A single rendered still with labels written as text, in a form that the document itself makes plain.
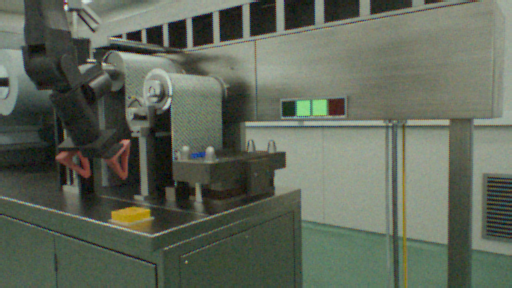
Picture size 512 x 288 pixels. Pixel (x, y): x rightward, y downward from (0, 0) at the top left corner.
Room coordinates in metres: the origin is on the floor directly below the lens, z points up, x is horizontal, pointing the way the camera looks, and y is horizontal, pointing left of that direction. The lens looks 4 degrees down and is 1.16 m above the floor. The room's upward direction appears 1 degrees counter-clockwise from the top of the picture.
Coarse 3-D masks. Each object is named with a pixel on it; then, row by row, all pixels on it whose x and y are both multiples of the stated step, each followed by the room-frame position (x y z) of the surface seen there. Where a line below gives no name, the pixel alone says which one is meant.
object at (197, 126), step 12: (180, 108) 1.28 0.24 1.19; (192, 108) 1.32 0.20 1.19; (204, 108) 1.36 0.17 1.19; (216, 108) 1.41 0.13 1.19; (180, 120) 1.28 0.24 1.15; (192, 120) 1.32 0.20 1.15; (204, 120) 1.36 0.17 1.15; (216, 120) 1.41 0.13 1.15; (180, 132) 1.27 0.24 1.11; (192, 132) 1.32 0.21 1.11; (204, 132) 1.36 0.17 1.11; (216, 132) 1.41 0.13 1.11; (180, 144) 1.27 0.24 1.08; (192, 144) 1.31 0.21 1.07; (204, 144) 1.36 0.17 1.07; (216, 144) 1.41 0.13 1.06
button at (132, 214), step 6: (120, 210) 1.01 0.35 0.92; (126, 210) 1.00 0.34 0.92; (132, 210) 1.00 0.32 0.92; (138, 210) 1.00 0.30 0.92; (144, 210) 1.00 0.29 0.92; (114, 216) 0.99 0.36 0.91; (120, 216) 0.97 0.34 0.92; (126, 216) 0.96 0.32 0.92; (132, 216) 0.97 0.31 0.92; (138, 216) 0.98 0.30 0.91; (144, 216) 0.99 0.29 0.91; (126, 222) 0.96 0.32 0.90
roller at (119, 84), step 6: (114, 54) 1.44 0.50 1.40; (108, 60) 1.46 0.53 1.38; (114, 60) 1.44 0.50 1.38; (120, 60) 1.42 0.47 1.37; (120, 66) 1.42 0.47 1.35; (120, 72) 1.42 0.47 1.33; (120, 78) 1.42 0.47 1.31; (114, 84) 1.45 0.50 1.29; (120, 84) 1.42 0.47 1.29; (114, 90) 1.45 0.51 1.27; (120, 90) 1.44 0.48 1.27
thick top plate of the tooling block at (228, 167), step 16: (176, 160) 1.20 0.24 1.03; (192, 160) 1.19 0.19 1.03; (224, 160) 1.17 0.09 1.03; (240, 160) 1.21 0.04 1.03; (272, 160) 1.34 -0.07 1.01; (176, 176) 1.18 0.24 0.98; (192, 176) 1.14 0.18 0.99; (208, 176) 1.10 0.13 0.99; (224, 176) 1.15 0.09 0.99; (240, 176) 1.20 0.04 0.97
